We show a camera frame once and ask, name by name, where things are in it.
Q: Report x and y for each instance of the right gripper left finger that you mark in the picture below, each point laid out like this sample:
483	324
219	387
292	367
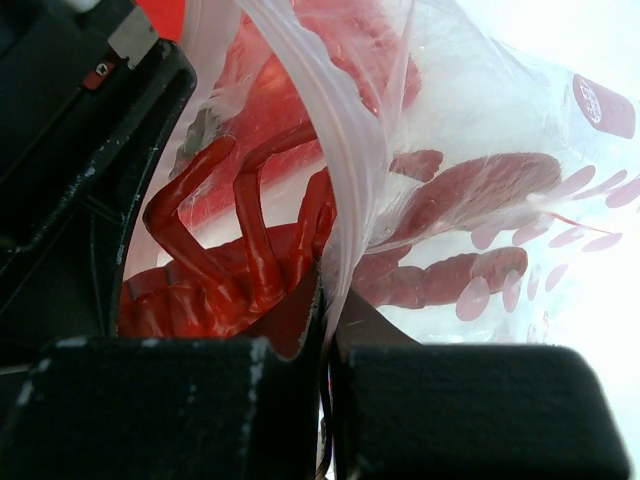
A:
240	408

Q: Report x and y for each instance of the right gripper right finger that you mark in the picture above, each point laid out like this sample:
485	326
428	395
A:
404	410

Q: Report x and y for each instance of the red plastic tray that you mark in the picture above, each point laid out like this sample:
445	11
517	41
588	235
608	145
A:
176	20

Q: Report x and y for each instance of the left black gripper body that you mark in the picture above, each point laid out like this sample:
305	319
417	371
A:
90	94

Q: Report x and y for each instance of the red toy lobster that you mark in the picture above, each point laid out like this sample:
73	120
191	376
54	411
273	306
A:
227	268

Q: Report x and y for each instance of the clear zip top bag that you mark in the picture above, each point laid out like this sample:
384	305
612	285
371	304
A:
378	78

